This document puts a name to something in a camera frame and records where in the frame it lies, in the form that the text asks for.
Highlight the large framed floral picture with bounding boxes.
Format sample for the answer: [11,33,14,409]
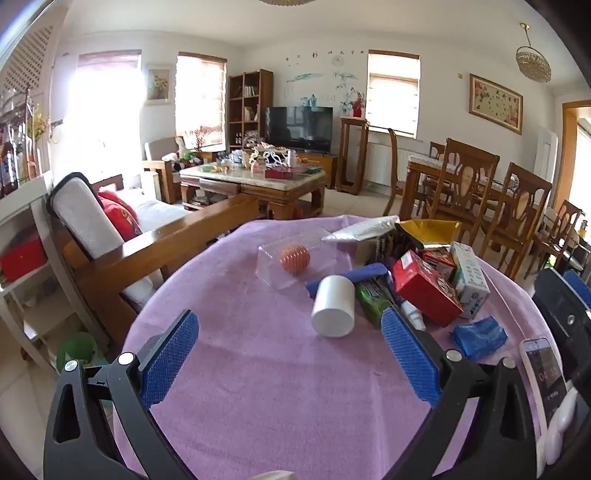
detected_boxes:
[468,74,524,136]

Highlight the white cylinder cup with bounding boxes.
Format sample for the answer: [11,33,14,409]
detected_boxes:
[310,274,356,337]

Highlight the yellow snack packet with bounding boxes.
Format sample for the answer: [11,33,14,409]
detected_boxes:
[398,219,462,252]

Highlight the red cushion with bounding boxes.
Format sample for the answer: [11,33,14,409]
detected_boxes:
[97,190,143,241]

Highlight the white wall radiator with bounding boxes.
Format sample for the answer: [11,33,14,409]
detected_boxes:
[367,141,432,185]

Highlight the wooden bookshelf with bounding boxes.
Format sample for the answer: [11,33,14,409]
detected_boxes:
[228,69,274,151]

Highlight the flat screen television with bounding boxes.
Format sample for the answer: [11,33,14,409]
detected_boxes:
[264,106,334,154]

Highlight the blue tube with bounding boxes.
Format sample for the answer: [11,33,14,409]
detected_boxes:
[305,263,386,298]

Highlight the tall wooden plant stand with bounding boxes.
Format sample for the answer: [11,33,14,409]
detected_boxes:
[340,116,370,193]

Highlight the wooden door frame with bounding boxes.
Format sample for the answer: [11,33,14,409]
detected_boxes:
[561,99,591,204]

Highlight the wooden coffee table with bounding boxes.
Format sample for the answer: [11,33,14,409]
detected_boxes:
[179,162,327,219]

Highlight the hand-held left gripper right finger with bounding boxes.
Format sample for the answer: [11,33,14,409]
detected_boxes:
[381,307,539,480]

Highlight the clear plastic box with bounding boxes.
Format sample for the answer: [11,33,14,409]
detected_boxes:
[257,227,340,291]

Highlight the smartphone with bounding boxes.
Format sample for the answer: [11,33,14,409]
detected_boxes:
[519,337,570,430]

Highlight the red cardboard box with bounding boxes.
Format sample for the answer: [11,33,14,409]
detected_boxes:
[392,250,463,328]

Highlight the red patterned packet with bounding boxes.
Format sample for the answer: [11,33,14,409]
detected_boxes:
[422,249,458,296]

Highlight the wooden dining table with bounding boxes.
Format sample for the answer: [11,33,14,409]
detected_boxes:
[406,154,506,220]

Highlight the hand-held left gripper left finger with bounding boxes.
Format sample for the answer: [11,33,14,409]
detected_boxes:
[44,308,200,480]

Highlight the silver foil bag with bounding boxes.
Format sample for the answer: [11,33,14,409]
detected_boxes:
[323,215,400,243]

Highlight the red storage box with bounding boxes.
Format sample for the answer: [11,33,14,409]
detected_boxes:
[0,233,49,283]

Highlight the wooden sofa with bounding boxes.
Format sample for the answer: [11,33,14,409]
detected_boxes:
[46,172,259,342]

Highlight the green packet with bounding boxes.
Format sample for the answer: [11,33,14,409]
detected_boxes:
[353,277,393,328]

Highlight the white standing air conditioner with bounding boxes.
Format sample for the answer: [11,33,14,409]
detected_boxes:
[533,127,559,185]

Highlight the yellow artificial flowers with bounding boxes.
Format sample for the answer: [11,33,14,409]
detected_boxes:
[27,105,51,141]

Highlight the wooden television stand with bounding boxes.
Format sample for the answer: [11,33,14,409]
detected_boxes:
[295,152,339,189]

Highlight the wooden armchair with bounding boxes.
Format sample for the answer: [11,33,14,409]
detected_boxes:
[142,136,218,204]

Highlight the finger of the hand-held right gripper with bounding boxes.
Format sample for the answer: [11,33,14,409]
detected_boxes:
[564,270,591,298]
[532,268,591,386]

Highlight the orange ridged ball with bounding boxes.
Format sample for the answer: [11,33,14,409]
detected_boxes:
[279,246,309,276]

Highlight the crystal chandelier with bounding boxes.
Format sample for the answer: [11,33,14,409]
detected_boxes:
[516,23,552,84]

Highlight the dark striped packet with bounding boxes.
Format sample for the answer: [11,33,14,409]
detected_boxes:
[374,228,421,273]

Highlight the small framed flower picture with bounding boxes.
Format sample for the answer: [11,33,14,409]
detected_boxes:
[145,65,172,106]

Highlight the white drink carton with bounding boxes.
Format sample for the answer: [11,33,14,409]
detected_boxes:
[450,242,491,320]

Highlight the blue crumpled wrapper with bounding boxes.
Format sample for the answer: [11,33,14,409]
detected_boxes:
[451,316,509,361]

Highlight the green plastic toy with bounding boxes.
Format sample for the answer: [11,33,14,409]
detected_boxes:
[56,331,109,372]

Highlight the window with blind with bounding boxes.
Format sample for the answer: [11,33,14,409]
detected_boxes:
[71,50,142,176]
[175,53,228,145]
[367,50,421,137]

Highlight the white shelf unit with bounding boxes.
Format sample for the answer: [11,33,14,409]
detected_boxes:
[0,175,109,376]

